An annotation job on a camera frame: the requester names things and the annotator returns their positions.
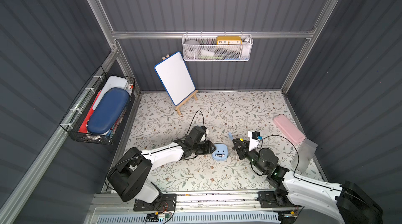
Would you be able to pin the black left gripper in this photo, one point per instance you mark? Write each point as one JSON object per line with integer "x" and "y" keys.
{"x": 203, "y": 147}

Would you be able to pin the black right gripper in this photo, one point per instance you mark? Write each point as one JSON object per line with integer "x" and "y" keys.
{"x": 240, "y": 148}

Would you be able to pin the light blue alarm clock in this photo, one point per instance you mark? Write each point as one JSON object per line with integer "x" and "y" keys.
{"x": 220, "y": 148}

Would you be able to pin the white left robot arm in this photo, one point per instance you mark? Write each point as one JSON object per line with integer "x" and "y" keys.
{"x": 129, "y": 176}

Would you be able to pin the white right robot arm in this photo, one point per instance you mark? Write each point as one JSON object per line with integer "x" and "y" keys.
{"x": 347, "y": 202}

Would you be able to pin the yellow alarm clock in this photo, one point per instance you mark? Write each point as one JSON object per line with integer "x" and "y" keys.
{"x": 228, "y": 40}

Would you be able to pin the wooden easel stand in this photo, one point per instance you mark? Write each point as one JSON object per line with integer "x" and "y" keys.
{"x": 185, "y": 101}

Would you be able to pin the pink rectangular case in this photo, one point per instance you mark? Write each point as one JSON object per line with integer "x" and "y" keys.
{"x": 292, "y": 133}

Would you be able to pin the grey translucent box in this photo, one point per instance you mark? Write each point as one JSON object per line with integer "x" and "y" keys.
{"x": 304, "y": 155}

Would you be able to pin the navy blue oval case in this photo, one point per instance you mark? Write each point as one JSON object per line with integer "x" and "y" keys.
{"x": 108, "y": 111}

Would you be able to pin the grey tape roll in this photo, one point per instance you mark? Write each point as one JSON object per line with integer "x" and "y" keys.
{"x": 191, "y": 49}

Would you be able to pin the white plastic tray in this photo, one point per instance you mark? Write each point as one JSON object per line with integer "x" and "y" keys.
{"x": 112, "y": 82}

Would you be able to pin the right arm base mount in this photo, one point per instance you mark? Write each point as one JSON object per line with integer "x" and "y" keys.
{"x": 273, "y": 199}

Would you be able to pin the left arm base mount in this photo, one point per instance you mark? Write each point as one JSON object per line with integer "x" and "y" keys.
{"x": 162, "y": 203}

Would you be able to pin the white wire wall basket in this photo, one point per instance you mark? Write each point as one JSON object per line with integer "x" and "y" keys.
{"x": 223, "y": 53}

